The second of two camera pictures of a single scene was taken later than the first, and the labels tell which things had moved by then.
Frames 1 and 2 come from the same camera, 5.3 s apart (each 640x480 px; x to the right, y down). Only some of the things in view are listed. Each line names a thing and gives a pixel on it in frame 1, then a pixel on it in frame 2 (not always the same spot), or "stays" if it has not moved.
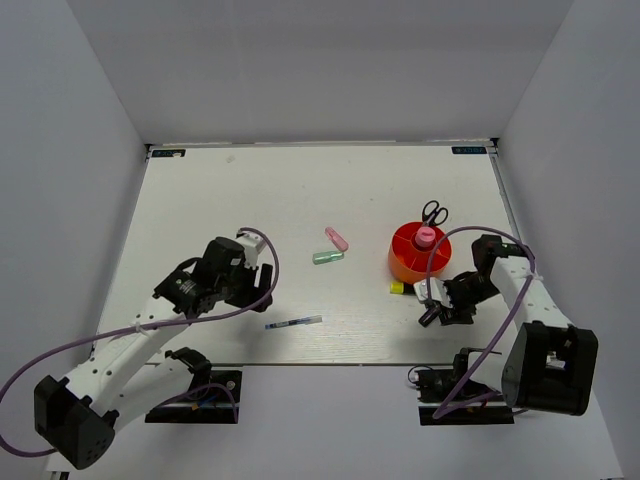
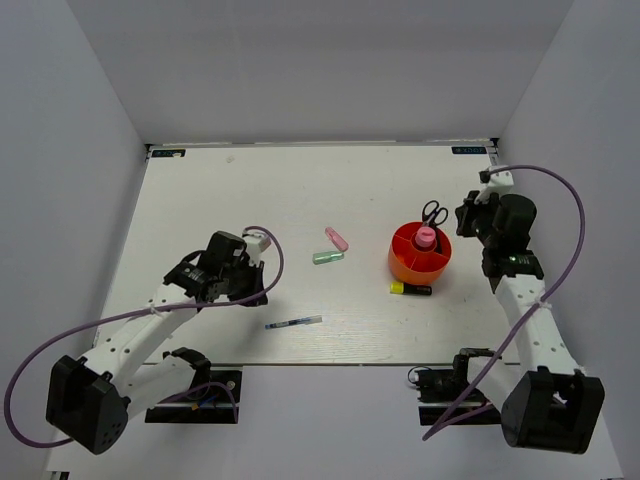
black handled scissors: [430, 219] stays
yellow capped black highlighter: [401, 288] stays
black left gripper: [254, 294] stays
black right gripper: [456, 314] to [468, 208]
